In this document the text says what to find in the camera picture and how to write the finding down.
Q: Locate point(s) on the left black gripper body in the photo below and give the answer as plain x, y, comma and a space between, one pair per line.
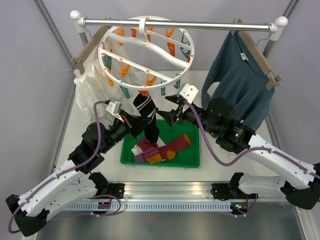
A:
129, 125

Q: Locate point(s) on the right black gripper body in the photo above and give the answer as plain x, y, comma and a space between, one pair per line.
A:
184, 113

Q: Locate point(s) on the black sock with white stripes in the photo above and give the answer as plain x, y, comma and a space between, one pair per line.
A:
147, 108

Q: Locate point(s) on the teal front clothes peg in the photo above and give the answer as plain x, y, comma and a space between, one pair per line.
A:
163, 89

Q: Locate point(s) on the orange front clothes peg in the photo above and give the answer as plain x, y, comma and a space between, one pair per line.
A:
144, 93

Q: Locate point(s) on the white round clip hanger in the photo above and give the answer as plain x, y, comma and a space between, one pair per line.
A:
156, 53

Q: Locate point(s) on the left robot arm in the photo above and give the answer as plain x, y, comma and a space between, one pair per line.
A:
75, 179

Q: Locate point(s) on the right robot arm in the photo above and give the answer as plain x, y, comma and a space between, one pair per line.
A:
229, 140

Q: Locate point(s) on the white garment on hanger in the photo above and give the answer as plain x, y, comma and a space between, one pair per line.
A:
94, 85

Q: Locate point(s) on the blue sweater on hanger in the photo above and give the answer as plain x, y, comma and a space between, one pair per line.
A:
236, 77

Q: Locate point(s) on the left beige wooden hanger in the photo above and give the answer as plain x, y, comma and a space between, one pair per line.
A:
78, 62

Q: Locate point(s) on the beige wooden hanger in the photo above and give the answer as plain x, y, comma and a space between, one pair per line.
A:
258, 56
78, 62

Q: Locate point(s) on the right beige wooden hanger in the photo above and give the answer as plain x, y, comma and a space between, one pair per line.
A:
258, 56

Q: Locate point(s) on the purple orange sock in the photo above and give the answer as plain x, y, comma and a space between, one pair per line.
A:
150, 154

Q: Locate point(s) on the maroon orange sock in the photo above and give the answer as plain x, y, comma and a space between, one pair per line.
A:
168, 151

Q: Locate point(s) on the green plastic tray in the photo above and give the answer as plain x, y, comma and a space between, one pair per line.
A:
187, 158

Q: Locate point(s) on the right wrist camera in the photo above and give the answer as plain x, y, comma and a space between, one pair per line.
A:
188, 92

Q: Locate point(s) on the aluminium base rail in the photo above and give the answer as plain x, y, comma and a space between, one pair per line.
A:
165, 190

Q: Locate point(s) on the white slotted cable duct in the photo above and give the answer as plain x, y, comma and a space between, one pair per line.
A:
152, 206

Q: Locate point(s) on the silver clothes rail bar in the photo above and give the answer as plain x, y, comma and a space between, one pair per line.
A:
275, 29

